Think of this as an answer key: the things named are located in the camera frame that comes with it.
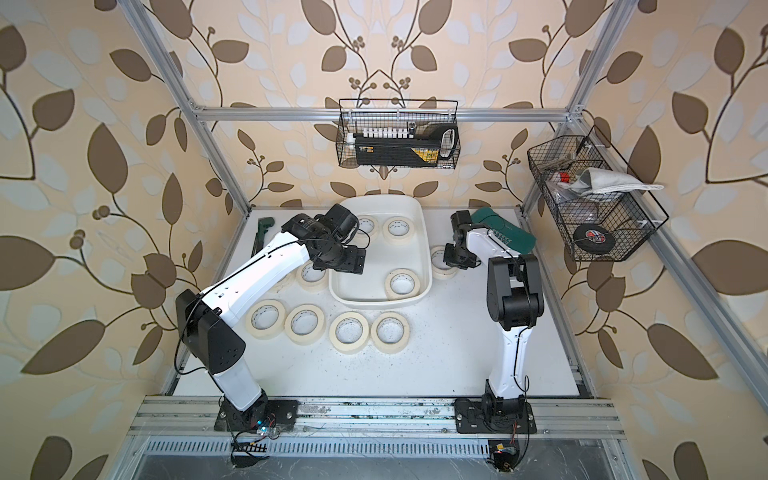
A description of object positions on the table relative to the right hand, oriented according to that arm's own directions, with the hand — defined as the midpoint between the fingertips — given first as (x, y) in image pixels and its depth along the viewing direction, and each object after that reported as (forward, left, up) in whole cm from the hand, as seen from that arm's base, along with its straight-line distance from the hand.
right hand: (455, 262), depth 101 cm
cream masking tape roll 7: (+18, +19, -2) cm, 26 cm away
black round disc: (-14, -28, +28) cm, 41 cm away
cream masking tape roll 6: (-7, +19, -2) cm, 20 cm away
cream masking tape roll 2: (-19, +49, -2) cm, 53 cm away
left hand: (-12, +32, +18) cm, 39 cm away
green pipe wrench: (+22, +72, 0) cm, 75 cm away
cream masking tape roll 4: (-23, +23, -3) cm, 32 cm away
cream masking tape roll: (-6, +48, +2) cm, 49 cm away
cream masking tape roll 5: (-5, +6, +3) cm, 8 cm away
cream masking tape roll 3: (-22, +35, -2) cm, 42 cm away
